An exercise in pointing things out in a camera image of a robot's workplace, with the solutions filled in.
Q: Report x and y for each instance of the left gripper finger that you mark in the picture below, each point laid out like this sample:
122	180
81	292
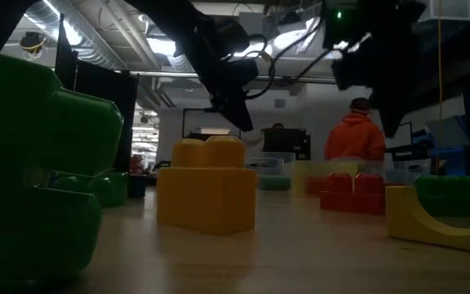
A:
237	114

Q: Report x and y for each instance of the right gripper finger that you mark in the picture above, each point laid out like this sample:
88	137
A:
391	114

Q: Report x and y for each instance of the green cylinder block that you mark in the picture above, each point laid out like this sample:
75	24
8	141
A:
275	183

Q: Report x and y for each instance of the yellow stud block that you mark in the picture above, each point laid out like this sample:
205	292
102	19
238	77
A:
206	196

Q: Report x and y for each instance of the red stud block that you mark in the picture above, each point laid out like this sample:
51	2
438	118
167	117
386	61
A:
312	185
353	200

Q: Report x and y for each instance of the long green stud block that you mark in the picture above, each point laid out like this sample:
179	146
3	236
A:
455	192

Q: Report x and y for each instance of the yellow arch block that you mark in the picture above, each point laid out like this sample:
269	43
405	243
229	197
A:
406	220

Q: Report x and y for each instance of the blue arch block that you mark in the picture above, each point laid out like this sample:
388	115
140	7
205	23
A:
137	187

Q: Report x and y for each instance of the green two-stud block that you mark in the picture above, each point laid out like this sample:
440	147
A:
108	190
23	122

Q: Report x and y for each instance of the white board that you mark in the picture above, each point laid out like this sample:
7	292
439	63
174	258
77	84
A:
404	134

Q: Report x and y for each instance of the black desk stand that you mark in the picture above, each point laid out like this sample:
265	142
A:
410	151

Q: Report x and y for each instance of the person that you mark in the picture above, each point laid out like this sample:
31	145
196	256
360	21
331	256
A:
278	126
355	139

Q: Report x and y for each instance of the black monitor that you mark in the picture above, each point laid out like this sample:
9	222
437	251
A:
286	143

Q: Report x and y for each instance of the white ceiling pipe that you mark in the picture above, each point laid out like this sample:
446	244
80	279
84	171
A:
169	74

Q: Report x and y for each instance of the small clear plastic bin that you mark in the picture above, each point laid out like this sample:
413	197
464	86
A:
406	171
267	165

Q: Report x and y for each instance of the white ceiling box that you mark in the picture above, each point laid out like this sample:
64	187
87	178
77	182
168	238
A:
451	10

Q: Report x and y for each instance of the yellow translucent plastic bin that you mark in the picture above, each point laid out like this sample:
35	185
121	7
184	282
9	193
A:
298	175

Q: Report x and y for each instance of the black partition panel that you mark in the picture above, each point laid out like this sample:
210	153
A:
96	106

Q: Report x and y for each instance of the black ceiling-hung device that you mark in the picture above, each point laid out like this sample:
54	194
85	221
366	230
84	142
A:
32	42

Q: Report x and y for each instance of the grey wall vent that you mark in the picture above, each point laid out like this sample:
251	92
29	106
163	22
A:
280	103

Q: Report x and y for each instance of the silver ventilation duct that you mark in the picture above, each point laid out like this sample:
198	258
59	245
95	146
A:
96	53

